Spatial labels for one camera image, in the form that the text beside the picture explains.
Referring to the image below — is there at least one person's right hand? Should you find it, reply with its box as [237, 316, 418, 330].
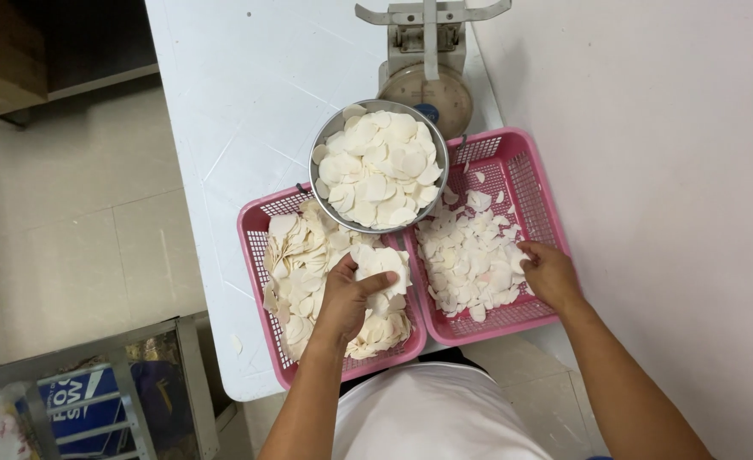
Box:
[516, 241, 583, 313]

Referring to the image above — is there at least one heap of cream round chips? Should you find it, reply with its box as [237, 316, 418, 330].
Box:
[262, 199, 413, 360]

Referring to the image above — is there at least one person's left hand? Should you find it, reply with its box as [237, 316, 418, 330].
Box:
[315, 253, 399, 344]

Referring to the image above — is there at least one pink basket with cream chips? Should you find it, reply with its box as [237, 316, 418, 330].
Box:
[236, 183, 428, 391]

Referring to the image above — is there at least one heap of white round chips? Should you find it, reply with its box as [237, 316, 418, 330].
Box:
[415, 167, 533, 323]

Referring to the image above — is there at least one brown cardboard carton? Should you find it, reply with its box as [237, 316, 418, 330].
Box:
[0, 0, 49, 134]

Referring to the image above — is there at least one handful of white round chips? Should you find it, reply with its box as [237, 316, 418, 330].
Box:
[350, 244, 413, 299]

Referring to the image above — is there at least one pink basket with white chips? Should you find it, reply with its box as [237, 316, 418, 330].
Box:
[402, 126, 574, 347]

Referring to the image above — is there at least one person's white shirt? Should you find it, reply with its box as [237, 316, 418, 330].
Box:
[332, 362, 553, 460]

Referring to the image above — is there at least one grey mechanical dial scale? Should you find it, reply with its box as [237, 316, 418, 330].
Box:
[355, 0, 513, 140]

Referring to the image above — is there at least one pile of chips in bowl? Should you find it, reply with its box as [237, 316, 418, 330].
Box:
[312, 104, 444, 230]

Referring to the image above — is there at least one round metal bowl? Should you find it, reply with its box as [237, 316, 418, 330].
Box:
[308, 99, 450, 235]

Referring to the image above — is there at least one metal rack with bags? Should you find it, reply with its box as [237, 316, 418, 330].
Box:
[0, 315, 221, 460]

